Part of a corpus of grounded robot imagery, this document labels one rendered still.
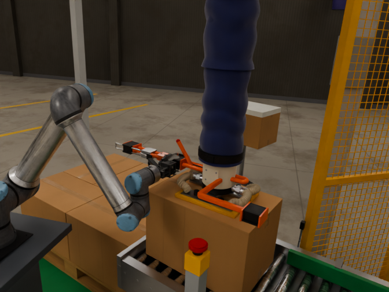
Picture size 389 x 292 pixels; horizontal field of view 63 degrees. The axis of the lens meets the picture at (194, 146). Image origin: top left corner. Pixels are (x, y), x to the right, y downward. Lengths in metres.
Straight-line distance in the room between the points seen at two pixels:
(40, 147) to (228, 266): 1.02
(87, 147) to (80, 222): 0.99
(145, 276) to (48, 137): 0.82
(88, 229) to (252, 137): 1.95
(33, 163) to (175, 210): 0.71
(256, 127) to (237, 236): 2.06
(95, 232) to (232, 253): 1.00
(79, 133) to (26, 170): 0.44
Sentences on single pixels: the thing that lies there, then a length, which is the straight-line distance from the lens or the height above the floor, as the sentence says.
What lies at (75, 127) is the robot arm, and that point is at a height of 1.36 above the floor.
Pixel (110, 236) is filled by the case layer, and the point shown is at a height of 0.54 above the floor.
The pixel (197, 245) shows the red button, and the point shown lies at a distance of 1.16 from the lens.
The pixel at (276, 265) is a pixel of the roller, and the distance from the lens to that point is 1.94.
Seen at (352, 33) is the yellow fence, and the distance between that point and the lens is 1.75.
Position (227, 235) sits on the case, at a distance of 1.49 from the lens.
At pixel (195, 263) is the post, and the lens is 1.18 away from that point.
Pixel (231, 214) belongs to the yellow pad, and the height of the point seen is 0.96.
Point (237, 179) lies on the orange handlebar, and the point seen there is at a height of 1.08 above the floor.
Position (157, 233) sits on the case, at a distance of 1.77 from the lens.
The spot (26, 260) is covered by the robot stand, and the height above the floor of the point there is 0.75.
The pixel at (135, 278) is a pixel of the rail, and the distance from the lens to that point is 1.81.
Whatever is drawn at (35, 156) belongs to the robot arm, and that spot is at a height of 1.16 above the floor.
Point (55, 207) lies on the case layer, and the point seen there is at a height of 0.54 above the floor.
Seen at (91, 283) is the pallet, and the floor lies 0.02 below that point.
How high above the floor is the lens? 1.73
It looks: 19 degrees down
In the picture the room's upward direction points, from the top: 3 degrees clockwise
